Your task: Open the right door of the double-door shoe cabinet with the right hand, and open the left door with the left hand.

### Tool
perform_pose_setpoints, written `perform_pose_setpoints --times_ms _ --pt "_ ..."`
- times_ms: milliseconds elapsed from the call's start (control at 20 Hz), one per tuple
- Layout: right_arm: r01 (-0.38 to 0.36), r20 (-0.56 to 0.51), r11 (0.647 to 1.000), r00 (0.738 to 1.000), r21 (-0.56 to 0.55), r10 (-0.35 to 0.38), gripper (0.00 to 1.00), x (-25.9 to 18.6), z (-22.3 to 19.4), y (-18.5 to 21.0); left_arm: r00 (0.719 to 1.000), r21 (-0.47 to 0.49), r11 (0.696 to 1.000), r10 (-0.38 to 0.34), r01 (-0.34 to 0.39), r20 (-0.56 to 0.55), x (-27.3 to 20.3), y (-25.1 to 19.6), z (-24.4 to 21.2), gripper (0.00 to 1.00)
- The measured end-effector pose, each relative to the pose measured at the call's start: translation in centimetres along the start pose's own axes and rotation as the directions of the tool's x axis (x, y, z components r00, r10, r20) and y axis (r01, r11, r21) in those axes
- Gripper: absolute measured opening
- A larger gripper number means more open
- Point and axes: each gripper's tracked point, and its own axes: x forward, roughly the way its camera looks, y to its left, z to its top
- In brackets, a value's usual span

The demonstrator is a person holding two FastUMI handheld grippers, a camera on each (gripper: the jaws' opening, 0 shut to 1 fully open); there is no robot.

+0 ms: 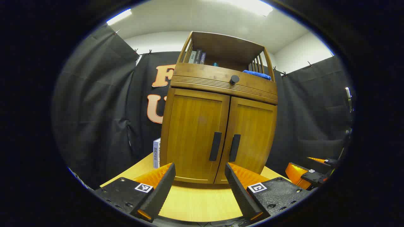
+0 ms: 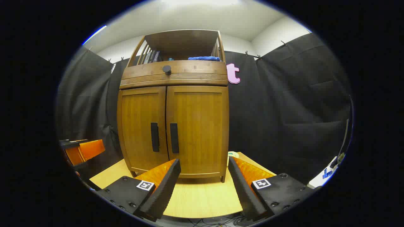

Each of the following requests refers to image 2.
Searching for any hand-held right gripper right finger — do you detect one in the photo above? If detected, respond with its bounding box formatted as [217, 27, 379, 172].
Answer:
[228, 157, 321, 222]

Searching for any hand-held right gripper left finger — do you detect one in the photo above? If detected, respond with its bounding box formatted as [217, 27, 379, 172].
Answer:
[95, 159, 181, 222]

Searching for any wooden shoe cabinet door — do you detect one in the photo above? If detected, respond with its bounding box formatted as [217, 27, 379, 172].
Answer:
[166, 85, 229, 175]
[117, 86, 169, 173]

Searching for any black door handle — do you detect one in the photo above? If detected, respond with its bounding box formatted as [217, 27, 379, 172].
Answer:
[170, 123, 180, 154]
[151, 122, 160, 153]

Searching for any wooden double-door shoe cabinet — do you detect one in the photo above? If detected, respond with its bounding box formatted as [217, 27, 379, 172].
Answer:
[117, 29, 230, 183]

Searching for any wooden cabinet drawer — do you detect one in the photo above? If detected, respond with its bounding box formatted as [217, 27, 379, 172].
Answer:
[119, 60, 229, 90]

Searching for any white object with blue print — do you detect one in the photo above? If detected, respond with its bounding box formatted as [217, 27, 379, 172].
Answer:
[308, 156, 340, 189]

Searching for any black backdrop cloth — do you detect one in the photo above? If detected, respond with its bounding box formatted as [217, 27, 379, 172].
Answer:
[56, 32, 352, 186]

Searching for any blue folded towel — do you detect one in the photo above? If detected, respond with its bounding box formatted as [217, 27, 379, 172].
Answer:
[188, 56, 221, 62]

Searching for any ceiling light panel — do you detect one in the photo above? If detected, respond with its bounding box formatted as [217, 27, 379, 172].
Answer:
[159, 0, 240, 6]

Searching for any tangle of black cables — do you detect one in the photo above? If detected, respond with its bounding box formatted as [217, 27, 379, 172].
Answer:
[188, 215, 250, 227]

